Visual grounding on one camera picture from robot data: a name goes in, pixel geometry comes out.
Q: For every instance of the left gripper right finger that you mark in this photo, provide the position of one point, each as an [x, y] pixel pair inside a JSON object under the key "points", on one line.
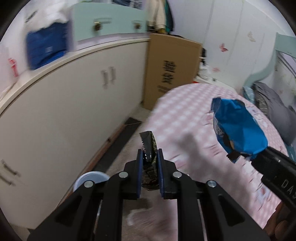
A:
{"points": [[205, 211]]}

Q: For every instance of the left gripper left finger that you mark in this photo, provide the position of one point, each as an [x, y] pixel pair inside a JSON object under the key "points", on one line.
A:
{"points": [[94, 210]]}

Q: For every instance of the blue snack bag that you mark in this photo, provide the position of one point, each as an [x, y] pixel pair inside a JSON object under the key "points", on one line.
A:
{"points": [[236, 129]]}

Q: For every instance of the dark printed snack wrapper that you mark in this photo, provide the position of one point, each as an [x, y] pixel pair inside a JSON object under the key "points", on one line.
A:
{"points": [[149, 173]]}

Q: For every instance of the light blue trash bin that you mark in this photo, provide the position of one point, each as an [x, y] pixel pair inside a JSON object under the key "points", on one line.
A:
{"points": [[95, 176]]}

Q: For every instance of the grey pillow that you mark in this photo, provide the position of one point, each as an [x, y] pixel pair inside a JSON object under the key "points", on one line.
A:
{"points": [[269, 102]]}

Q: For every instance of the long white cabinet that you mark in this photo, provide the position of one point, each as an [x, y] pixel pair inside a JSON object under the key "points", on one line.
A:
{"points": [[57, 123]]}

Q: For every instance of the pink checkered bed sheet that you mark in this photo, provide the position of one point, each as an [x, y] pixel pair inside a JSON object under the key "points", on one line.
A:
{"points": [[183, 127]]}

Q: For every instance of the mint green headboard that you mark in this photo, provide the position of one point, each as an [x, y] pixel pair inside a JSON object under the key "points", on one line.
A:
{"points": [[265, 60]]}

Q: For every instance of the brown cardboard box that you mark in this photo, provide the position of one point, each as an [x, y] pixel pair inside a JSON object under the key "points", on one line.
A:
{"points": [[171, 62]]}

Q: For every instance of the white plastic bag red print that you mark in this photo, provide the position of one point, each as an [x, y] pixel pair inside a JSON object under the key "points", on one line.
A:
{"points": [[9, 73]]}

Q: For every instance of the mint green drawer chest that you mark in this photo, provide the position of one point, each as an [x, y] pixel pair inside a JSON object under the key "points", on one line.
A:
{"points": [[90, 20]]}

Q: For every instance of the hanging beige and green clothes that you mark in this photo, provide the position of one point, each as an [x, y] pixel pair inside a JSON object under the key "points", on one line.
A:
{"points": [[159, 17]]}

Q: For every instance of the white bag on blue box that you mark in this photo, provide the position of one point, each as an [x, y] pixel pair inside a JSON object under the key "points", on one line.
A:
{"points": [[44, 13]]}

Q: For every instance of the pink butterfly wall sticker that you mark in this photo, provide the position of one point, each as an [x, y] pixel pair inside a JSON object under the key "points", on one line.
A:
{"points": [[223, 48]]}

